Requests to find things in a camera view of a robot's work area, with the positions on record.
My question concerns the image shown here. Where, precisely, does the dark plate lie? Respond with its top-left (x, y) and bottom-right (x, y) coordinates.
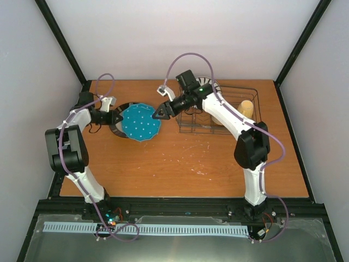
top-left (109, 102), bottom-right (137, 139)

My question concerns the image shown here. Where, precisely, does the teal dotted plate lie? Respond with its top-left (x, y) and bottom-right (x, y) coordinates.
top-left (121, 103), bottom-right (161, 142)

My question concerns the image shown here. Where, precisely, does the white blue striped plate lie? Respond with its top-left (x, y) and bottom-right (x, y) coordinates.
top-left (195, 76), bottom-right (221, 94)

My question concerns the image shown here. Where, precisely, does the white floral bowl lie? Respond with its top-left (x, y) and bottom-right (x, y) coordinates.
top-left (211, 116), bottom-right (223, 126)

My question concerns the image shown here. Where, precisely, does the yellow mug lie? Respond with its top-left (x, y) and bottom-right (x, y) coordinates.
top-left (237, 100), bottom-right (254, 119)

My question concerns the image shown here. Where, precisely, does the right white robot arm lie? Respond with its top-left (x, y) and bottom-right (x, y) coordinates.
top-left (152, 70), bottom-right (270, 220)

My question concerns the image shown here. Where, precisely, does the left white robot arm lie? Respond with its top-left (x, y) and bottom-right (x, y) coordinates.
top-left (45, 92), bottom-right (123, 220)

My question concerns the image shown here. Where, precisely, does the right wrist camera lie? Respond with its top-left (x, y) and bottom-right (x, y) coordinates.
top-left (157, 85), bottom-right (176, 101)

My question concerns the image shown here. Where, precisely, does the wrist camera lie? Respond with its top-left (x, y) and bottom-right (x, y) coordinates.
top-left (157, 85), bottom-right (176, 101)
top-left (99, 96), bottom-right (117, 112)

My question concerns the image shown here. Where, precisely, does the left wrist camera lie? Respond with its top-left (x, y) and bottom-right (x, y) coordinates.
top-left (99, 96), bottom-right (117, 112)

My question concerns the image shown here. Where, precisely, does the black wire dish rack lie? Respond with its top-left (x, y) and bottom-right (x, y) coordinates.
top-left (176, 84), bottom-right (261, 135)

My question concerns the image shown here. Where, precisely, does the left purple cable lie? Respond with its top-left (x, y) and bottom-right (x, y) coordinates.
top-left (58, 73), bottom-right (140, 242)

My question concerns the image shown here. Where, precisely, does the light blue cable duct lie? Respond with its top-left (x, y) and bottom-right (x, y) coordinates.
top-left (42, 222), bottom-right (249, 238)

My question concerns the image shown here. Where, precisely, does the left black frame post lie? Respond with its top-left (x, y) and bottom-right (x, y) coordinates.
top-left (35, 0), bottom-right (87, 85)

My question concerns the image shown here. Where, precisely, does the black frame post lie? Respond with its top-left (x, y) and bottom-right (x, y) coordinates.
top-left (35, 0), bottom-right (87, 85)
top-left (274, 0), bottom-right (332, 84)

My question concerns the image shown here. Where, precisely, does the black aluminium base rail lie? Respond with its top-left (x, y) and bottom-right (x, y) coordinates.
top-left (35, 196), bottom-right (327, 226)

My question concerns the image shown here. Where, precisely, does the right black frame post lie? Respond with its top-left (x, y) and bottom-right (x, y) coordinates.
top-left (274, 0), bottom-right (332, 84)

